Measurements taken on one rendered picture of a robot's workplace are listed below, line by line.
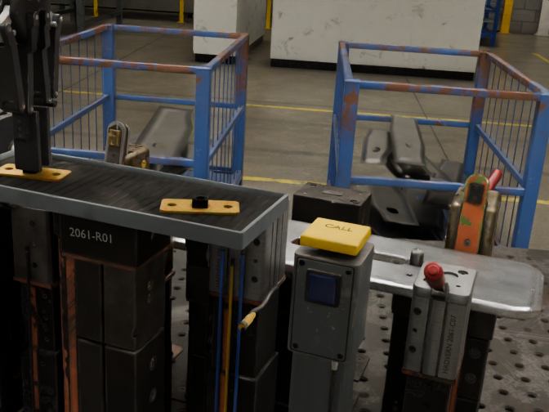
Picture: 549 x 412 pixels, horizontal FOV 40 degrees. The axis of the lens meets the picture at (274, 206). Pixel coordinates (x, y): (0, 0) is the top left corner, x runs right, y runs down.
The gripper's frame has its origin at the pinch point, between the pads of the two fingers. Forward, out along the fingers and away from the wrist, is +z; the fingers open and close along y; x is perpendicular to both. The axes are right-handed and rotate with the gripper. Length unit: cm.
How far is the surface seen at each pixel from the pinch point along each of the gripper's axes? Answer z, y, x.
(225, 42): 96, 793, 184
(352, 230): 4.5, -5.5, -38.2
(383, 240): 21, 34, -41
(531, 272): 21, 29, -63
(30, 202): 4.9, -7.6, -3.6
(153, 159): 65, 206, 60
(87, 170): 4.4, 3.6, -5.0
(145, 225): 4.9, -9.8, -17.5
